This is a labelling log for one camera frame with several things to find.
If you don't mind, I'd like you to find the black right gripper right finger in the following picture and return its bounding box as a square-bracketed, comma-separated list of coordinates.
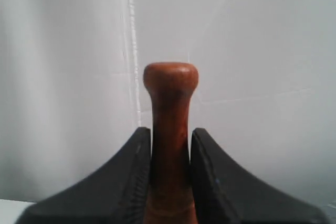
[191, 128, 330, 223]

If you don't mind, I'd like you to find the brown wooden pestle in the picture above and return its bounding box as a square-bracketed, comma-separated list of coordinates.
[143, 62, 198, 223]

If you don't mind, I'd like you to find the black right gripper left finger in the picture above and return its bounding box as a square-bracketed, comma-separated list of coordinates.
[17, 127, 151, 223]

